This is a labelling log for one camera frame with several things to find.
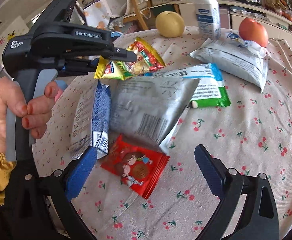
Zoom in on yellow red snack packet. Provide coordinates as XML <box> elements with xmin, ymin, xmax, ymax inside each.
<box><xmin>93</xmin><ymin>36</ymin><xmax>167</xmax><ymax>81</ymax></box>

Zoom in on silver foil bag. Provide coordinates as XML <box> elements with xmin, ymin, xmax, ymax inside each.
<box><xmin>110</xmin><ymin>76</ymin><xmax>199</xmax><ymax>147</ymax></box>

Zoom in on red cartoon candy wrapper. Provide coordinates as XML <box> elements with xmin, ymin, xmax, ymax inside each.
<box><xmin>101</xmin><ymin>135</ymin><xmax>170</xmax><ymax>199</ymax></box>

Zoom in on green white snack wrapper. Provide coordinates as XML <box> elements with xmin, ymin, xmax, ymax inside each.
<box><xmin>136</xmin><ymin>63</ymin><xmax>230</xmax><ymax>155</ymax></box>

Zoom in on white grey pouch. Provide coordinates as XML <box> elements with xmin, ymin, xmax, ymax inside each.
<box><xmin>190</xmin><ymin>38</ymin><xmax>268</xmax><ymax>92</ymax></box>

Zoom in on white blue wrapper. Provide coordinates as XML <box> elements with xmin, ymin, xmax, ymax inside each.
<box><xmin>226</xmin><ymin>31</ymin><xmax>266</xmax><ymax>59</ymax></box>

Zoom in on left hand red nails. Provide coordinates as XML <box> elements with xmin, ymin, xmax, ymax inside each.
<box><xmin>0</xmin><ymin>77</ymin><xmax>62</xmax><ymax>153</ymax></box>

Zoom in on light wooden chair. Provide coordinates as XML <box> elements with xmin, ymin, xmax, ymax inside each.
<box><xmin>123</xmin><ymin>0</ymin><xmax>152</xmax><ymax>30</ymax></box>

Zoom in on cherry print tablecloth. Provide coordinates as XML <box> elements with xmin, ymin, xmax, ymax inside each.
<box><xmin>32</xmin><ymin>26</ymin><xmax>292</xmax><ymax>240</ymax></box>

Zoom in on yellow pear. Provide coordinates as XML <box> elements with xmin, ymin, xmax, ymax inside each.
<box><xmin>155</xmin><ymin>11</ymin><xmax>185</xmax><ymax>38</ymax></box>

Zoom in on white plastic bottle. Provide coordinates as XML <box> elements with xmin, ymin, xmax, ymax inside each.
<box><xmin>194</xmin><ymin>0</ymin><xmax>221</xmax><ymax>40</ymax></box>

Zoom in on pink storage box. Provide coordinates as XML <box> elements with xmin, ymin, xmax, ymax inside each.
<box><xmin>219</xmin><ymin>5</ymin><xmax>231</xmax><ymax>29</ymax></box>

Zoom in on red orange apple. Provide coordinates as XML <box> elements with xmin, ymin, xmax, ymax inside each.
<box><xmin>239</xmin><ymin>18</ymin><xmax>269</xmax><ymax>48</ymax></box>

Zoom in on white tv cabinet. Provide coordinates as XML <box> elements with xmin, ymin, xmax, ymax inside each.
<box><xmin>169</xmin><ymin>0</ymin><xmax>292</xmax><ymax>53</ymax></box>

